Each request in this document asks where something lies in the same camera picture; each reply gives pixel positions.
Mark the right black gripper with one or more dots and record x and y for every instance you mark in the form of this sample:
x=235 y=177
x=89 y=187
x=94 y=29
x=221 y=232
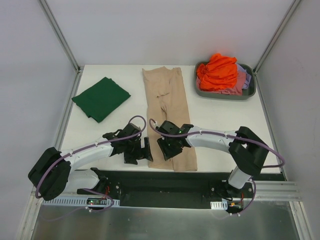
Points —
x=167 y=146

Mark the pink t shirt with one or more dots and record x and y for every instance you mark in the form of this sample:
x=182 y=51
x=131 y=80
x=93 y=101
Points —
x=236 y=90

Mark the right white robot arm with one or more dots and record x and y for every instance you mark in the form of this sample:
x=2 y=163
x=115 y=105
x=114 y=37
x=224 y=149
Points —
x=247 y=150

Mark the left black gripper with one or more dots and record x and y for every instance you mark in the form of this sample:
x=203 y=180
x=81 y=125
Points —
x=137 y=153

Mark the right white cable duct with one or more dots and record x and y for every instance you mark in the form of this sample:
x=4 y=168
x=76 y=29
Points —
x=225 y=205

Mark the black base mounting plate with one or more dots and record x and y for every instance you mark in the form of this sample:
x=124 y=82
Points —
x=151 y=189

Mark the green t shirt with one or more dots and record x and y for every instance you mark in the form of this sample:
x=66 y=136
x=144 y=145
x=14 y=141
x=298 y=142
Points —
x=101 y=99

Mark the orange t shirt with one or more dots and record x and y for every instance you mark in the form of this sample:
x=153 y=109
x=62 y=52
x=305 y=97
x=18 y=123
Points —
x=220 y=73

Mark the aluminium frame post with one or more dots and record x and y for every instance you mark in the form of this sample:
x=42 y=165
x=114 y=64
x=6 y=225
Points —
x=279 y=30
x=59 y=34

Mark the front aluminium rail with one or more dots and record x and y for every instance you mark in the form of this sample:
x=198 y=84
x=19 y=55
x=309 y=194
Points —
x=283 y=191

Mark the right aluminium frame post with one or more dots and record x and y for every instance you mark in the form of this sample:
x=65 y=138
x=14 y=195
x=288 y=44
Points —
x=279 y=30

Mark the beige t shirt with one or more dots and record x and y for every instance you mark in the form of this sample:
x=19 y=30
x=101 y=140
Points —
x=166 y=101

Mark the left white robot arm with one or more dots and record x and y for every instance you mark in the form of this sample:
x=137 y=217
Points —
x=57 y=171

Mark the left aluminium frame post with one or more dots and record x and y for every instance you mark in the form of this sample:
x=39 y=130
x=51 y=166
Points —
x=59 y=34

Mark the white cable duct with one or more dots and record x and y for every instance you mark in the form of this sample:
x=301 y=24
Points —
x=82 y=201
x=225 y=205

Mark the lavender t shirt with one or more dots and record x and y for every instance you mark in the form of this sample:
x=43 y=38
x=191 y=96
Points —
x=243 y=77

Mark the left white cable duct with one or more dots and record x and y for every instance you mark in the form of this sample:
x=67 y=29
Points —
x=82 y=201

